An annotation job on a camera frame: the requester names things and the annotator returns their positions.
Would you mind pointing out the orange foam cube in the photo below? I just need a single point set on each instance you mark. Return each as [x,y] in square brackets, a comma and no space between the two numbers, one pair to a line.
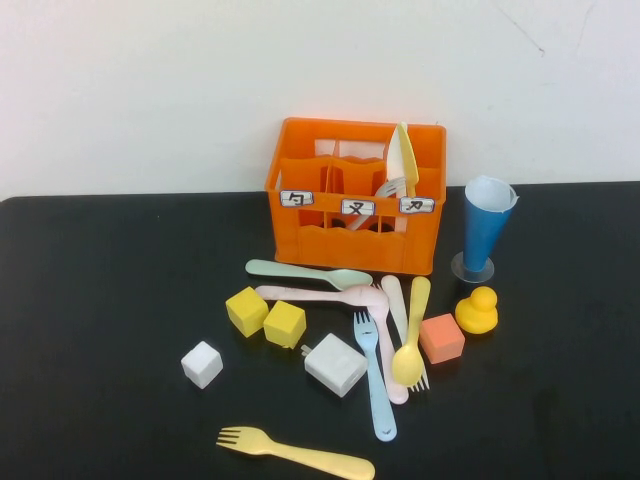
[440,340]

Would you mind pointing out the yellow plastic knife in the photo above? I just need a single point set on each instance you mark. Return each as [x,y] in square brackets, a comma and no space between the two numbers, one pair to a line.
[410,160]

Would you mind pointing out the yellow plastic spoon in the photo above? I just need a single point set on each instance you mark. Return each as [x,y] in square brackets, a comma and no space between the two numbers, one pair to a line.
[407,362]

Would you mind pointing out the clear round plastic base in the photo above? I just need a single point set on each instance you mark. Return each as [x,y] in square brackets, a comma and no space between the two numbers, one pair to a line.
[481,278]

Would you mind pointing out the white plastic fork in crate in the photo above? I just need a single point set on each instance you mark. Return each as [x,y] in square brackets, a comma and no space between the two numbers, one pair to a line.
[387,190]

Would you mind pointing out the white paper label sticker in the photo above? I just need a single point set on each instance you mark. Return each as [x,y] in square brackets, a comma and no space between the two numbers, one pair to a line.
[358,207]
[296,198]
[416,205]

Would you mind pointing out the light blue plastic fork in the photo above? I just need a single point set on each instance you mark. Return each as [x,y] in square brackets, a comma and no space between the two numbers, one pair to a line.
[378,395]

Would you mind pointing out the cream white plastic fork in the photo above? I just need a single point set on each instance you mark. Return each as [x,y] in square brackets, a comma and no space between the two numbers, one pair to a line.
[395,300]

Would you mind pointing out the small white foam cube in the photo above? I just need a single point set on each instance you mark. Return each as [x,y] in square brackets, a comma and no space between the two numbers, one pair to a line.
[201,365]

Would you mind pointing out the blue paper cone cup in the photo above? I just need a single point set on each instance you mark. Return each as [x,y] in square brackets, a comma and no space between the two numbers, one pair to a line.
[482,235]

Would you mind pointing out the orange plastic cutlery crate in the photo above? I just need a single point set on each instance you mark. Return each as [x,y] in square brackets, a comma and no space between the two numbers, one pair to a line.
[350,250]

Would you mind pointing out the pink plastic fork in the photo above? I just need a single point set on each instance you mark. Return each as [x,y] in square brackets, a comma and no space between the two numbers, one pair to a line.
[384,330]

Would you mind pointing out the yellow foam cube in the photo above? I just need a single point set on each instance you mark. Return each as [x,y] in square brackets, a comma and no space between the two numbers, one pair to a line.
[284,324]
[245,310]

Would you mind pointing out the white plastic knife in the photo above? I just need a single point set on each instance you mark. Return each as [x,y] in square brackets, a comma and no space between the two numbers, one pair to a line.
[393,160]

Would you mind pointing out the white power adapter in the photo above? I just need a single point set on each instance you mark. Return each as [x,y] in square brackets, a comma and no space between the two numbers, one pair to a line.
[335,367]

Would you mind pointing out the pink plastic spoon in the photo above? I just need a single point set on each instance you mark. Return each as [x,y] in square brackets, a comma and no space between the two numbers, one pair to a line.
[300,293]

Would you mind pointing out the yellow rubber duck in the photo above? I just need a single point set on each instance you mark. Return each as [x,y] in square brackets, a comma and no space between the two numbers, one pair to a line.
[477,315]

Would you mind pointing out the yellow plastic fork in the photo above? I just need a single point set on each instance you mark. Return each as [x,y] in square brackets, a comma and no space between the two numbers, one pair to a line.
[300,452]

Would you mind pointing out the pale green plastic spoon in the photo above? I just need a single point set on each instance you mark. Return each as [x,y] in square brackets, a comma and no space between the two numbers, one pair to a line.
[280,270]

